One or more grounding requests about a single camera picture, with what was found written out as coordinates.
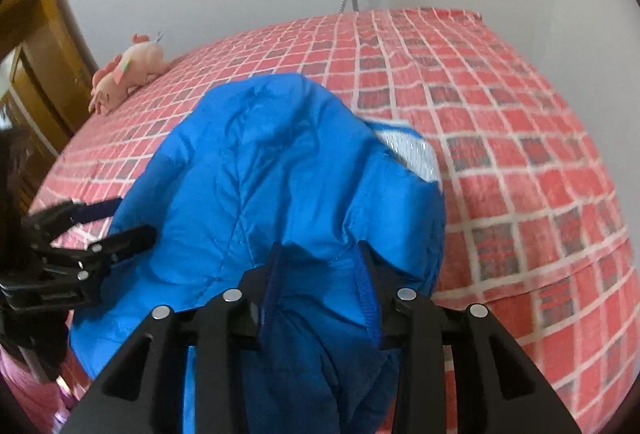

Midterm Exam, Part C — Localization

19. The person's pink clothing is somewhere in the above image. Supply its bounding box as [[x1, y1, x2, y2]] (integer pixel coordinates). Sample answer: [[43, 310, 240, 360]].
[[0, 344, 96, 434]]

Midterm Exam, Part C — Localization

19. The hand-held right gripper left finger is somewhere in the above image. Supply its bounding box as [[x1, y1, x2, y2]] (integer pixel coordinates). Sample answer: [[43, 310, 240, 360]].
[[67, 241, 285, 434]]

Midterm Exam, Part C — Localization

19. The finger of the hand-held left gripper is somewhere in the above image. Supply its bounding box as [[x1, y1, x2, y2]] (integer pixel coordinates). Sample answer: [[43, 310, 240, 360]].
[[29, 196, 124, 242], [89, 224, 158, 265]]

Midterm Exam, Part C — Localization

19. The pink plush toy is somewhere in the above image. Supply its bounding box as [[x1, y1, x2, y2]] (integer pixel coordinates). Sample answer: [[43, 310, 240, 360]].
[[89, 32, 168, 115]]

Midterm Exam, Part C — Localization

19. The red checked bed sheet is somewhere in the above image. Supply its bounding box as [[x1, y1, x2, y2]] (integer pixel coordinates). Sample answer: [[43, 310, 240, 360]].
[[27, 6, 633, 434]]

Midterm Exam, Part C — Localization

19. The wooden door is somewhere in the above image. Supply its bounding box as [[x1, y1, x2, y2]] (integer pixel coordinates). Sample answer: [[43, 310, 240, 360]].
[[0, 0, 101, 155]]

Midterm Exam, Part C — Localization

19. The blue padded jacket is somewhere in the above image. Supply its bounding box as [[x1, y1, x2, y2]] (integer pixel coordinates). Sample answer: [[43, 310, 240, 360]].
[[67, 72, 447, 434]]

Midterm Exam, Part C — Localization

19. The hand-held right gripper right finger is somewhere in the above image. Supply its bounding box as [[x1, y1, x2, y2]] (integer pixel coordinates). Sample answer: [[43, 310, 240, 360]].
[[358, 241, 582, 434]]

